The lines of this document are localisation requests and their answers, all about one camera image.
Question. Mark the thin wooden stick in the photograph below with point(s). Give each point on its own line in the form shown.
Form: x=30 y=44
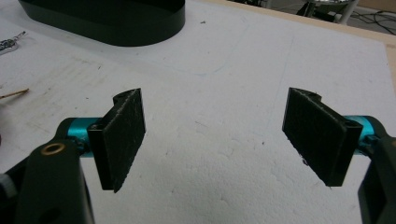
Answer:
x=14 y=93

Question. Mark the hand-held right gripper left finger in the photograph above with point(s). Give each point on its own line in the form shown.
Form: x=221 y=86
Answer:
x=120 y=140

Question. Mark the white foam mat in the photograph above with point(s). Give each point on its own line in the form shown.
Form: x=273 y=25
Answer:
x=218 y=109

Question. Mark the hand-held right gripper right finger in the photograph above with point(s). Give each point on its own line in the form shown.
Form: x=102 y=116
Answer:
x=320 y=137

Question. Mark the white metal stand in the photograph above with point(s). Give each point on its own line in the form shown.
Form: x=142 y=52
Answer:
x=330 y=11

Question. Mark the black oval tray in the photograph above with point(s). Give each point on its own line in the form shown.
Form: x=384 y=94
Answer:
x=109 y=21

